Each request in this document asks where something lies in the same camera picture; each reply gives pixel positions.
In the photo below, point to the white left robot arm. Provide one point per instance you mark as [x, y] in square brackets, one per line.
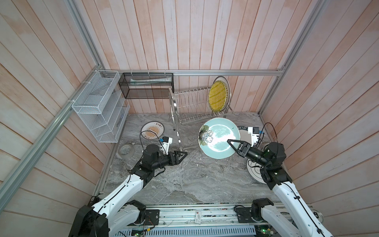
[111, 214]

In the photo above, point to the black remote-like device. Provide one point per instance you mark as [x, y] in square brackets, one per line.
[93, 200]

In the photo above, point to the white wire mesh shelf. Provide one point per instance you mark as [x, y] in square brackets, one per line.
[101, 107]

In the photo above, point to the yellow woven plate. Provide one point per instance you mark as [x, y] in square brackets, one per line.
[217, 96]

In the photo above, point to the pale green flower plate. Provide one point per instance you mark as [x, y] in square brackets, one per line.
[213, 138]

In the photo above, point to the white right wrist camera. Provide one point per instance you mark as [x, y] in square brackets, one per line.
[257, 136]

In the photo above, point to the small orange sunburst plate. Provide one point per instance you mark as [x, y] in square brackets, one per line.
[152, 130]

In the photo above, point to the steel two-tier dish rack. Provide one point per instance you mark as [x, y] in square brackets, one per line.
[191, 106]

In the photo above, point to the green rim white plate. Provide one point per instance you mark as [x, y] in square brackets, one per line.
[245, 135]

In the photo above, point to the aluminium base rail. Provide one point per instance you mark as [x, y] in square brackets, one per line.
[204, 219]

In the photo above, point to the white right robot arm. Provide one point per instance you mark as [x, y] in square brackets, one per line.
[284, 188]

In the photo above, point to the white plate with cloud outline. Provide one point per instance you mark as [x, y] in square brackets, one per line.
[253, 169]

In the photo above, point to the large orange sunburst plate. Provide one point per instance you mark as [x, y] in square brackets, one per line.
[224, 80]

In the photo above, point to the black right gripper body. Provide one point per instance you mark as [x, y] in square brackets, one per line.
[256, 155]

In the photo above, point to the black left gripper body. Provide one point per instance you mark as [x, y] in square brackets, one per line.
[163, 160]

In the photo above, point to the silver drink can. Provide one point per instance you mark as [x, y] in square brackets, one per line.
[318, 215]

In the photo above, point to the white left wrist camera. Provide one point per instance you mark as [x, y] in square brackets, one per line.
[165, 143]

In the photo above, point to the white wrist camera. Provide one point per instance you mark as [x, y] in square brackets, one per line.
[165, 143]
[257, 136]

